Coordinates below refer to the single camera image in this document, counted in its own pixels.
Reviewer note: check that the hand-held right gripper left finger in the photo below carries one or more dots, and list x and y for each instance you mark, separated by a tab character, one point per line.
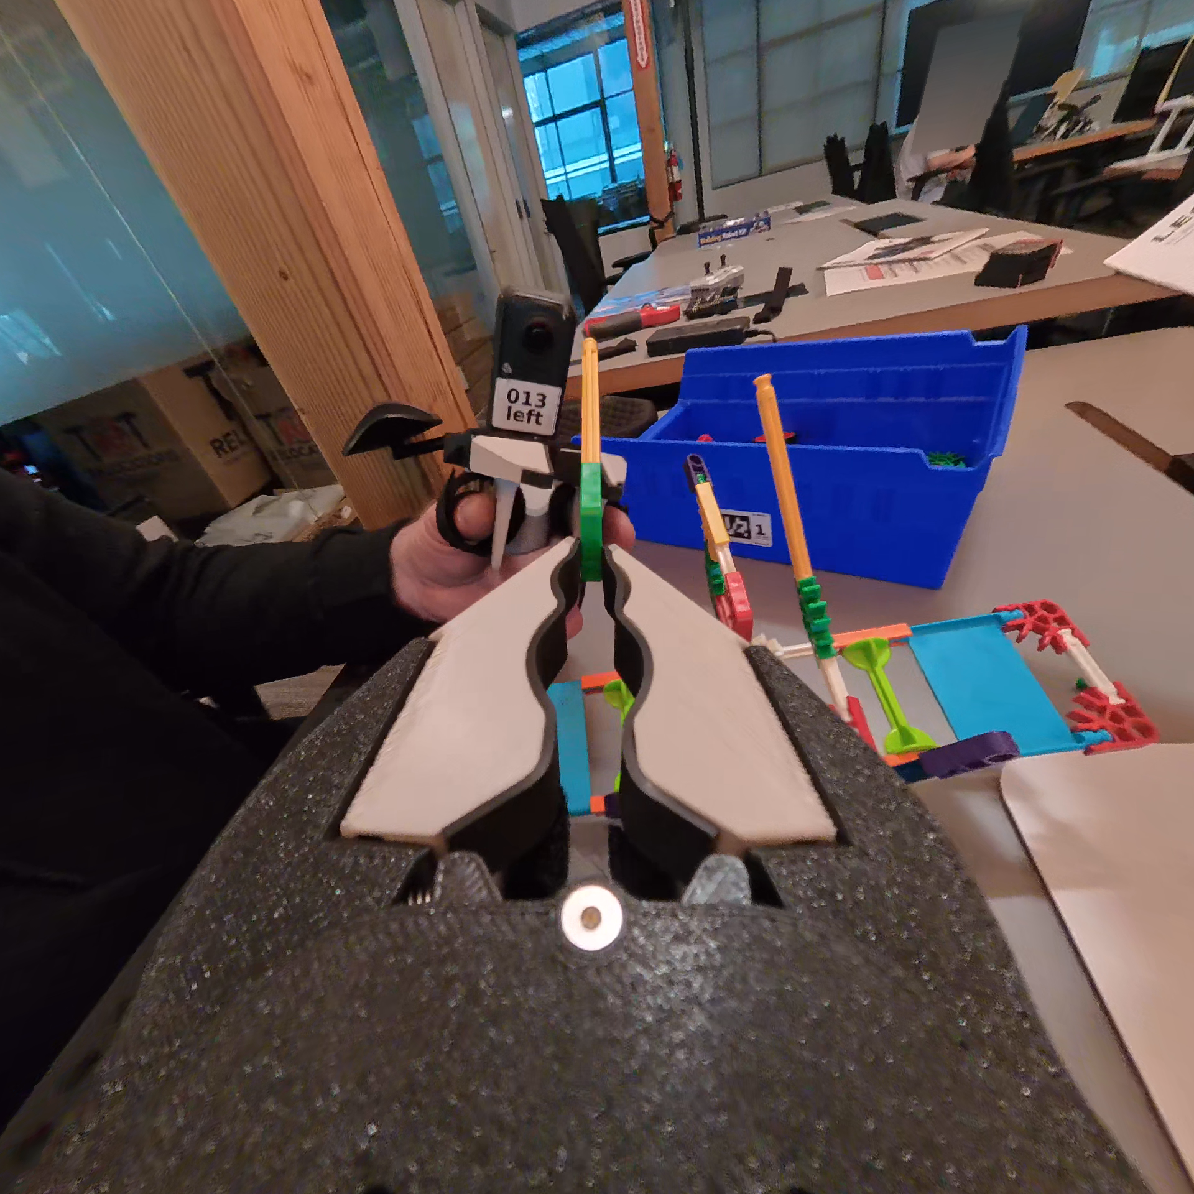
467	736

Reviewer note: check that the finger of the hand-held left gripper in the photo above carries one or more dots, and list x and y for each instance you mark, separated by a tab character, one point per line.
613	471
509	459

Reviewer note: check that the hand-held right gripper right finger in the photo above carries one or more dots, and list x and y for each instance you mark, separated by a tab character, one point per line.
728	736

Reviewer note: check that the green fan connector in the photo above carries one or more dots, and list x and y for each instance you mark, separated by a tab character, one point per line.
592	522

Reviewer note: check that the yellow plastic rod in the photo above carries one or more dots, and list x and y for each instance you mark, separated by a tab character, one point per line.
784	475
590	401

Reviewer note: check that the colourful construction toy plane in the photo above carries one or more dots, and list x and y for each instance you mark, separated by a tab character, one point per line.
980	681

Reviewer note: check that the person's left forearm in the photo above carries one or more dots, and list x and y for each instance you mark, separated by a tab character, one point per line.
234	587

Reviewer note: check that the person's left hand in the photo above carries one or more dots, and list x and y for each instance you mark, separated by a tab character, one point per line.
430	569

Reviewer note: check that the black office chair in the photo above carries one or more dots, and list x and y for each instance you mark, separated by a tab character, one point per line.
579	252

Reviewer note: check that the black power strip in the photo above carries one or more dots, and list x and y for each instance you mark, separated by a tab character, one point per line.
696	337

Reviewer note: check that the small toy vehicle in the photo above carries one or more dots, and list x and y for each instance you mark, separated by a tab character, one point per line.
717	291

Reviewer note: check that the red fire extinguisher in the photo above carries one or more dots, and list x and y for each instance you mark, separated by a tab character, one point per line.
674	182

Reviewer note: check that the cardboard box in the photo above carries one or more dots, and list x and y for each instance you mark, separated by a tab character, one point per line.
280	438
121	456

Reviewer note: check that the blue plastic bin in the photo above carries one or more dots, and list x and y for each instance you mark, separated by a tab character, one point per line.
839	522

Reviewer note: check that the blue flat box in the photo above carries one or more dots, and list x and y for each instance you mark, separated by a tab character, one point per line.
737	232

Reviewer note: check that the wooden pillar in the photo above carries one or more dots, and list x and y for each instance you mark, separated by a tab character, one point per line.
280	233

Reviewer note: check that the paper sheets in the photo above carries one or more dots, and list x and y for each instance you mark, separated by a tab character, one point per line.
896	262

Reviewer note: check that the wooden background table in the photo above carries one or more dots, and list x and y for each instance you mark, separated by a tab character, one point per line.
933	299

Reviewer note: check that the black mat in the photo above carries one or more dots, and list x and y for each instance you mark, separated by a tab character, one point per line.
882	223

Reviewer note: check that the wooden and white book stand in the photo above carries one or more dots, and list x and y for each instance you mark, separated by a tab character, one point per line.
1119	886

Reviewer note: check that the small black box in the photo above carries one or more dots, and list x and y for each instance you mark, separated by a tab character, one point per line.
1017	266

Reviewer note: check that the printed instruction sheet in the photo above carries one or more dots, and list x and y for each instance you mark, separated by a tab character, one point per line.
1162	247

